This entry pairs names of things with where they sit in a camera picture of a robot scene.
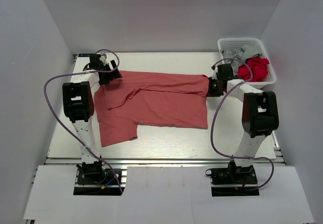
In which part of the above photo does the salmon red t-shirt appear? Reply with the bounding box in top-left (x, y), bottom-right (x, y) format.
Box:
top-left (94, 71), bottom-right (209, 147)

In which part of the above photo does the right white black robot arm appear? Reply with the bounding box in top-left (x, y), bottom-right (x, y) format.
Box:
top-left (205, 63), bottom-right (279, 185)

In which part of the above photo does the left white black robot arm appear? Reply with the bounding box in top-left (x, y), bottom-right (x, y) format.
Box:
top-left (62, 52), bottom-right (122, 184)

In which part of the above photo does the blue table label sticker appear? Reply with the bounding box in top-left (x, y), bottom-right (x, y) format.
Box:
top-left (78, 53), bottom-right (92, 58)

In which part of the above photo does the grey t-shirt in basket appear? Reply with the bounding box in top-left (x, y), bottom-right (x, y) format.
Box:
top-left (221, 45), bottom-right (262, 76)

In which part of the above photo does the bright red t-shirt in basket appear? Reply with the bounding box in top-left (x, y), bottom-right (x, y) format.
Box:
top-left (238, 57), bottom-right (270, 82)

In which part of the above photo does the white plastic laundry basket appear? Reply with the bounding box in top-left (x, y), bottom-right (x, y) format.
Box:
top-left (218, 37), bottom-right (276, 89)

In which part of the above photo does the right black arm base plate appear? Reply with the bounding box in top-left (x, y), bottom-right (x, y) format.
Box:
top-left (205, 168), bottom-right (259, 197)

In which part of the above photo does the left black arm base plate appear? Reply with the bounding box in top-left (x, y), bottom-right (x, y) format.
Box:
top-left (73, 168), bottom-right (122, 196)

